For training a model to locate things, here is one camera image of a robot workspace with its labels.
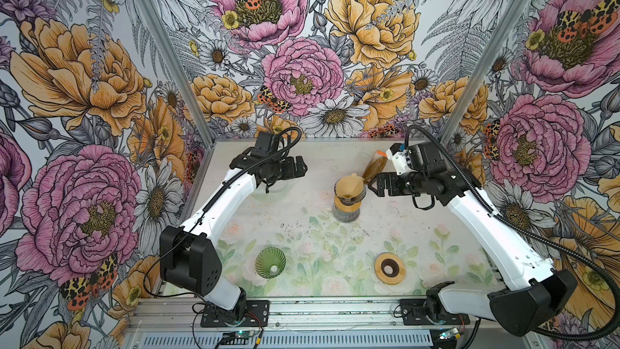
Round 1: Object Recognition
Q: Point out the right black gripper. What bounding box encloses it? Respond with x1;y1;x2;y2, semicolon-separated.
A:
368;170;429;196

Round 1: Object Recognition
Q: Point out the brown coffee filter stack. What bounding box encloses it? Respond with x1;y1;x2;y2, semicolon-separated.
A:
363;150;388;185

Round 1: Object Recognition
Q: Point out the single brown coffee filter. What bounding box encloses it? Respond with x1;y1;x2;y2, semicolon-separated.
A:
334;173;366;195

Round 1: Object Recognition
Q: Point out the green glass dripper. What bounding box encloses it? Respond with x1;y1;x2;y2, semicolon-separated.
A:
254;247;287;280

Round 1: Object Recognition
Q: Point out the grey glass dripper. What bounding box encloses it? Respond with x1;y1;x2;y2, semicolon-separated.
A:
334;186;367;206

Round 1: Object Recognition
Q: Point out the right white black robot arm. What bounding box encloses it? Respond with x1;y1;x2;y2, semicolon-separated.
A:
369;142;576;337

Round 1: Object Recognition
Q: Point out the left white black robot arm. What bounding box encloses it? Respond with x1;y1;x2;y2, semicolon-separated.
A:
159;127;308;325

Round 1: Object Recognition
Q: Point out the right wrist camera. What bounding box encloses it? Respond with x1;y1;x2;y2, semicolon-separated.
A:
386;143;413;175

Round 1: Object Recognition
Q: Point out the right black corrugated cable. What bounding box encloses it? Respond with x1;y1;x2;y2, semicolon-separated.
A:
404;123;620;341

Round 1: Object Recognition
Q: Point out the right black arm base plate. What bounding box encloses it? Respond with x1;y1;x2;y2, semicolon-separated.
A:
393;298;470;326

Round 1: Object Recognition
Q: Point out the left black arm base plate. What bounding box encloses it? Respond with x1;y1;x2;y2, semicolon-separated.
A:
200;300;271;328

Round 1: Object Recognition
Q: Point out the aluminium rail frame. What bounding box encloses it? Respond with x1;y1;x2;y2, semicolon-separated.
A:
127;295;539;333

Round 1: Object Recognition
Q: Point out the white vented cable duct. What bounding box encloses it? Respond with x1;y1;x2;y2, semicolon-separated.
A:
130;330;434;348

